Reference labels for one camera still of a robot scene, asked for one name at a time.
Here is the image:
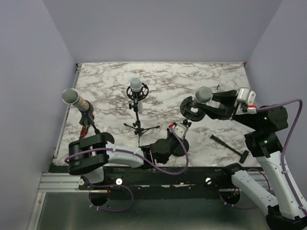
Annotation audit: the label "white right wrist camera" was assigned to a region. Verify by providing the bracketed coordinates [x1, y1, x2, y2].
[235, 88, 257, 115]

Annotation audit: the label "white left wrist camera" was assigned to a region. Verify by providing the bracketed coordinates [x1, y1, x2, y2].
[168, 123, 185, 140]

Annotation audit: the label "black robot mounting base rail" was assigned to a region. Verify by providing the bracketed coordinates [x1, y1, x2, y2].
[79, 163, 244, 200]

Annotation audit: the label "black round-base shock-mount stand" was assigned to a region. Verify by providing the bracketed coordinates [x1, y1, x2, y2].
[166, 96, 205, 157]

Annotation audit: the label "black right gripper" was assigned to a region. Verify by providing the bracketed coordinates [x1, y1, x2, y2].
[196, 87, 261, 129]

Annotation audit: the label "aluminium frame extrusion rail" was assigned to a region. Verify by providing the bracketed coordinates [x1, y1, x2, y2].
[26, 172, 83, 230]

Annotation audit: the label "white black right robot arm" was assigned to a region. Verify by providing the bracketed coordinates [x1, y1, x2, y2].
[192, 87, 307, 230]

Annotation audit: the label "black T-handle tool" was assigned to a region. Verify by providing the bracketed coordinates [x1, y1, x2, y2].
[210, 135, 249, 163]

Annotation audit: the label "red handled pliers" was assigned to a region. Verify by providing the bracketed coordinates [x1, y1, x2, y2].
[79, 114, 94, 139]

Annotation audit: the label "silver grey handheld microphone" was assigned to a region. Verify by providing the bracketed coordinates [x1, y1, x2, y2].
[191, 86, 213, 108]

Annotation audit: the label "white foam-head microphone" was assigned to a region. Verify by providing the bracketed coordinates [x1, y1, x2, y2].
[130, 78, 143, 114]

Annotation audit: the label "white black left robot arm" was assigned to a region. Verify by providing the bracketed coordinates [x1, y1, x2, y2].
[64, 120, 191, 189]

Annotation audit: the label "black clip round-base stand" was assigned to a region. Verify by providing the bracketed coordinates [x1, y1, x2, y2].
[79, 111, 101, 135]

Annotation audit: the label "black tripod microphone stand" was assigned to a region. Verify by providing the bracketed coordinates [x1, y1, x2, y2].
[123, 82, 160, 147]

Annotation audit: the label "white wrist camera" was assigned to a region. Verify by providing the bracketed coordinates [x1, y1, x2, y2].
[168, 123, 185, 140]
[235, 88, 257, 115]

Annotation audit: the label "copper body mesh microphone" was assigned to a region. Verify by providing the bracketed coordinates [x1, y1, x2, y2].
[62, 88, 94, 112]

